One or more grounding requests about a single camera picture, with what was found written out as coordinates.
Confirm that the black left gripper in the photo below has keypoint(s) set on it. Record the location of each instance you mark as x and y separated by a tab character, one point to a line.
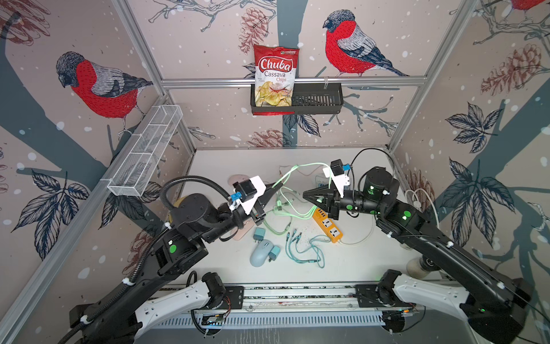
256	213

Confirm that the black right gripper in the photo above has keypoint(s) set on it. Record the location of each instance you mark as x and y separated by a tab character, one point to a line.
334	201

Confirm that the orange power strip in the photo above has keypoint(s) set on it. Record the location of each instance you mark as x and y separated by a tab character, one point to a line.
327	225

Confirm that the teal charger plug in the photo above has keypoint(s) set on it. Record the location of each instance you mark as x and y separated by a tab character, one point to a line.
274	253
259	234

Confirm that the light blue computer mouse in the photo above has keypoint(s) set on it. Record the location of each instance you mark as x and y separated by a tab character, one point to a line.
261	253

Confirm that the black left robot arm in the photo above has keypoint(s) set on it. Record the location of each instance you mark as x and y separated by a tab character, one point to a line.
195	223

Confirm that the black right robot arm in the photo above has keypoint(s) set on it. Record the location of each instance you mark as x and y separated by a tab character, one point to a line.
494	306

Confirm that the flat pink computer mouse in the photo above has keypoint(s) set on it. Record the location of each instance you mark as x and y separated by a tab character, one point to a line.
241	233

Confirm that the teal power strip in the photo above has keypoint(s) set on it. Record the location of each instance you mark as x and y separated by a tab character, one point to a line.
321	181

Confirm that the yellow bowl with buns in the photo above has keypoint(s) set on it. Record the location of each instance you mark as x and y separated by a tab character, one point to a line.
176	204

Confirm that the glass jar black lid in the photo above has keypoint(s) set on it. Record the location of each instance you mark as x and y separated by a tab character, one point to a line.
416	269

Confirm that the red Chuba cassava chips bag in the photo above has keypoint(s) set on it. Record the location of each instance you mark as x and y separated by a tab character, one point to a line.
275	74

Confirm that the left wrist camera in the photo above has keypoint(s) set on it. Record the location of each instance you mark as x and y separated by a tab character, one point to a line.
247	193

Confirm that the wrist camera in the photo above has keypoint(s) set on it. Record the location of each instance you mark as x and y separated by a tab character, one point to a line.
336	173
247	193

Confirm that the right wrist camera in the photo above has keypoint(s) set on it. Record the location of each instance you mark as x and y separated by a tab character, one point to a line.
336	173

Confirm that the black wire wall basket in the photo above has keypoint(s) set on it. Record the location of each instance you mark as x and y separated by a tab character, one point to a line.
307	99

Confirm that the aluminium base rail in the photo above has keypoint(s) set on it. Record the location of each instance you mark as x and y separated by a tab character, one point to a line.
215	306

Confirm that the white wire mesh shelf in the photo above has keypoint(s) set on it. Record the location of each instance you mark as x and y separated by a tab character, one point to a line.
133	176

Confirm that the right rear frame post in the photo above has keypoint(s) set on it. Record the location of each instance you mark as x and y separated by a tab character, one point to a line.
452	35

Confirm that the aluminium frame corner post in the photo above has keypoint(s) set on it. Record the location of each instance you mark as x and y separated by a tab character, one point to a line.
133	30

